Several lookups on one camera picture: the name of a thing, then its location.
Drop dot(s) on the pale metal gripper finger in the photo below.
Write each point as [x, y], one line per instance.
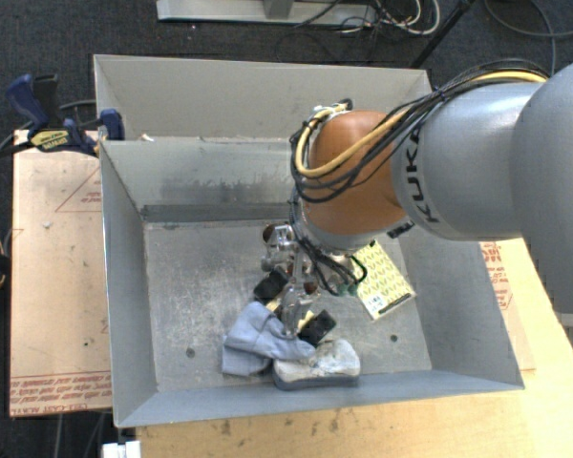
[297, 318]
[286, 310]

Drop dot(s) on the black oblong object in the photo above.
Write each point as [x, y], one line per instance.
[322, 326]

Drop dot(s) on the blue cloth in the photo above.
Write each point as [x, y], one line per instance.
[255, 341]

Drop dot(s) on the white and grey sponge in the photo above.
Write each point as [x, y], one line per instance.
[324, 365]

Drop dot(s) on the grey metal bin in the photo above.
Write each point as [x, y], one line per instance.
[196, 275]

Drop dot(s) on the yellow patterned packet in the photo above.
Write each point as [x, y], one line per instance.
[384, 279]

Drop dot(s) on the brown cardboard board red print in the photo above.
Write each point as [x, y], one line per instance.
[57, 275]

